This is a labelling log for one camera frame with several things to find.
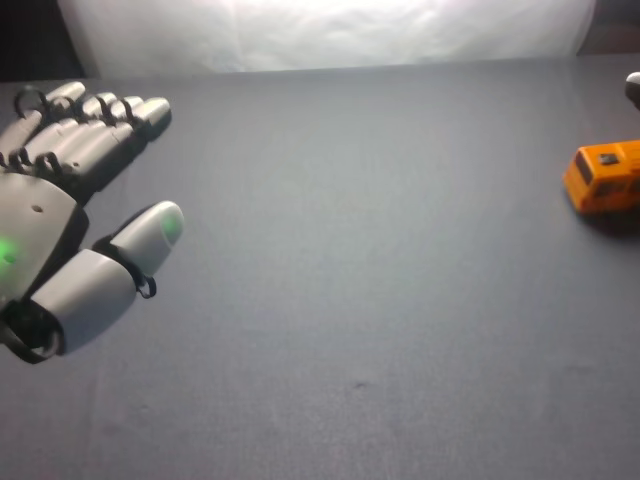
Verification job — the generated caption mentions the white backdrop sheet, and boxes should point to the white backdrop sheet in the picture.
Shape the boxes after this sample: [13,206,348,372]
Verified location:
[56,0,599,79]

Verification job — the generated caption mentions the grey table cloth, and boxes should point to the grey table cloth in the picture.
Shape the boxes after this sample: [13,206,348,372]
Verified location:
[0,53,640,480]

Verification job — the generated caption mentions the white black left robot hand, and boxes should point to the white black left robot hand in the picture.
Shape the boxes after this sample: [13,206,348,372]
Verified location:
[0,81,185,365]

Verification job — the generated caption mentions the orange toy truck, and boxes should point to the orange toy truck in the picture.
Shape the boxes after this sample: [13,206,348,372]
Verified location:
[562,139,640,230]

